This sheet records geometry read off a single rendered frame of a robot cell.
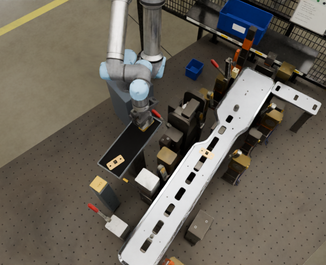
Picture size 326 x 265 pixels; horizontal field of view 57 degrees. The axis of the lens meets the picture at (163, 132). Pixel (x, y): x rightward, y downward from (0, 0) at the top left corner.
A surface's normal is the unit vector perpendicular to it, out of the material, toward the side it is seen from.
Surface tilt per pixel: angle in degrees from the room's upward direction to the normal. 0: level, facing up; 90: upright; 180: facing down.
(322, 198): 0
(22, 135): 0
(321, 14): 90
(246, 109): 0
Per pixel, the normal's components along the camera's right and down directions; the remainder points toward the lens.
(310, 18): -0.56, 0.75
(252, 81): 0.00, -0.43
